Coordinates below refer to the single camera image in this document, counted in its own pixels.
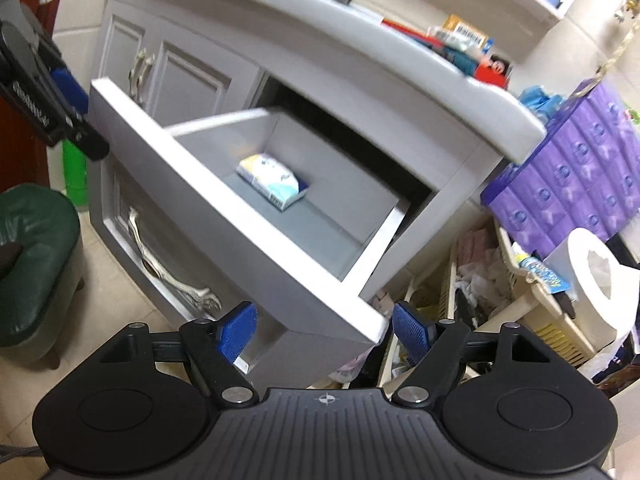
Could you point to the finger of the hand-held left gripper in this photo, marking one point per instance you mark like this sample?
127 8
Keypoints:
69 86
90 146

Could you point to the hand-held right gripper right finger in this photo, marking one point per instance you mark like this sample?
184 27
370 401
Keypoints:
412 332

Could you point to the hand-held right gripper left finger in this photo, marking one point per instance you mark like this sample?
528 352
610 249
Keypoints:
239 331

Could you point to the grey plain-front drawer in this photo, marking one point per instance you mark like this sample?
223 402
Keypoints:
175 175

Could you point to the green plastic bottle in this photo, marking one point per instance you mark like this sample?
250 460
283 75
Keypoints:
75 175

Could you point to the crumpled white paper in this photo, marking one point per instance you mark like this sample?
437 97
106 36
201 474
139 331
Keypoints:
475 272

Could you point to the green cushioned stool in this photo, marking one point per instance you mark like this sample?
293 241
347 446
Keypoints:
35 260

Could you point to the beige plastic storage rack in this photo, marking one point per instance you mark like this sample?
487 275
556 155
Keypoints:
540 307

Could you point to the grey vanity cabinet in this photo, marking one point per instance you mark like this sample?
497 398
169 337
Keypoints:
200 75

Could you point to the bottle with blue cartoon label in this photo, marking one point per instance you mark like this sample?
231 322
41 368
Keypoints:
542 270

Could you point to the white blue tissue packet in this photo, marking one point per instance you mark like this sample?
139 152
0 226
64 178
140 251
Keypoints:
272 180

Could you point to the white toilet paper roll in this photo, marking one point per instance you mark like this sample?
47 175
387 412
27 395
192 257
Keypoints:
590 275

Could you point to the purple tissue multipack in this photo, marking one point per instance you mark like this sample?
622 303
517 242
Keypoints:
575 170

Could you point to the blue plastic bag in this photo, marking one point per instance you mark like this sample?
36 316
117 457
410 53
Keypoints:
540 101

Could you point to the red box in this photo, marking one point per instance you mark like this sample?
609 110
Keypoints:
492 69

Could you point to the blue toothpaste tube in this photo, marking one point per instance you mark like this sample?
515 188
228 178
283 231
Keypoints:
462 59

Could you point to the red toothpaste tube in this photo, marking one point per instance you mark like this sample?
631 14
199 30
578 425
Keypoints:
410 32

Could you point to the orange box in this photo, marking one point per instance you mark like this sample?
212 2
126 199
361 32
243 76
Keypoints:
466 31

